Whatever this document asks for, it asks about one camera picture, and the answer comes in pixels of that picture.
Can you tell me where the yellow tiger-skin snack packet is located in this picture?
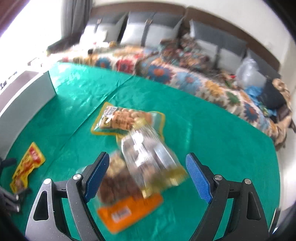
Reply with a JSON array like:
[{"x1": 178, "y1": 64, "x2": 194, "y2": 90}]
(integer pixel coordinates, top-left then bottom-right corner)
[{"x1": 10, "y1": 142, "x2": 46, "y2": 193}]

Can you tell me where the green tablecloth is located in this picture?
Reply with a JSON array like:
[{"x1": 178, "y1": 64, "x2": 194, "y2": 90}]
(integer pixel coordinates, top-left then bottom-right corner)
[{"x1": 0, "y1": 62, "x2": 282, "y2": 241}]

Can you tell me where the orange-end nut snack packet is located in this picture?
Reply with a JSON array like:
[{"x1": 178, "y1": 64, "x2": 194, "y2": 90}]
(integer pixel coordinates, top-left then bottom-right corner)
[{"x1": 97, "y1": 150, "x2": 164, "y2": 234}]

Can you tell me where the clear gold-end ball snack packet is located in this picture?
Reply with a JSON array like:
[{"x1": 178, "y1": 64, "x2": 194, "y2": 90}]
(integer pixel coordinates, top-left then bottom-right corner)
[{"x1": 120, "y1": 125, "x2": 188, "y2": 198}]

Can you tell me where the white cardboard box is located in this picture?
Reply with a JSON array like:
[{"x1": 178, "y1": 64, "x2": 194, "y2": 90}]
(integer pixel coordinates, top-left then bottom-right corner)
[{"x1": 0, "y1": 70, "x2": 56, "y2": 158}]

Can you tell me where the yellow-edged peanut snack packet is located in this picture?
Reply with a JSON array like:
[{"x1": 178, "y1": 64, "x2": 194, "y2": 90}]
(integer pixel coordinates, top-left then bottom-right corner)
[{"x1": 91, "y1": 102, "x2": 166, "y2": 136}]

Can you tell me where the black bag on sofa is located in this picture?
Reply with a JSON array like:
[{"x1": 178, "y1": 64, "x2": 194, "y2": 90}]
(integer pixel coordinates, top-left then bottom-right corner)
[{"x1": 257, "y1": 79, "x2": 287, "y2": 109}]

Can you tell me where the blue plastic bag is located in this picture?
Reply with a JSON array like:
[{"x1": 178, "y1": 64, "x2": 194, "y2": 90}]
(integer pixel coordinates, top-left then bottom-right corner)
[{"x1": 244, "y1": 86, "x2": 277, "y2": 117}]

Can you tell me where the clear plastic bag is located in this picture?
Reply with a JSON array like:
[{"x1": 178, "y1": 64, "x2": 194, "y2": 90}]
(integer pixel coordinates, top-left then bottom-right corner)
[{"x1": 235, "y1": 57, "x2": 266, "y2": 89}]

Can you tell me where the grey white sofa cushion right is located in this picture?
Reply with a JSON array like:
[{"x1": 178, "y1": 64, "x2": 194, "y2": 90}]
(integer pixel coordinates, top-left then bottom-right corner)
[{"x1": 189, "y1": 20, "x2": 247, "y2": 74}]

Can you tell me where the grey white sofa cushion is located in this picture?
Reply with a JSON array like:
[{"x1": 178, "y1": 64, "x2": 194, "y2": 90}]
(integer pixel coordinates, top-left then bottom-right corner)
[
  {"x1": 120, "y1": 11, "x2": 184, "y2": 48},
  {"x1": 189, "y1": 20, "x2": 247, "y2": 74},
  {"x1": 79, "y1": 12, "x2": 127, "y2": 45}
]

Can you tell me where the floral sofa blanket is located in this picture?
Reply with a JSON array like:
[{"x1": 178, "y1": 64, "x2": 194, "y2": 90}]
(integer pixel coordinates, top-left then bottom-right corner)
[{"x1": 60, "y1": 36, "x2": 294, "y2": 149}]

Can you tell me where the grey white sofa cushion left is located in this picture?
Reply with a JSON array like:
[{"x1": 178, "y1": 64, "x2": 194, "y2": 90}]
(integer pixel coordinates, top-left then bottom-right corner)
[{"x1": 79, "y1": 12, "x2": 127, "y2": 45}]

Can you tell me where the grey white sofa cushion middle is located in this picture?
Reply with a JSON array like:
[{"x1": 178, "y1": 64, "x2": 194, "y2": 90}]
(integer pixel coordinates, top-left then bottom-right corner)
[{"x1": 120, "y1": 11, "x2": 184, "y2": 48}]

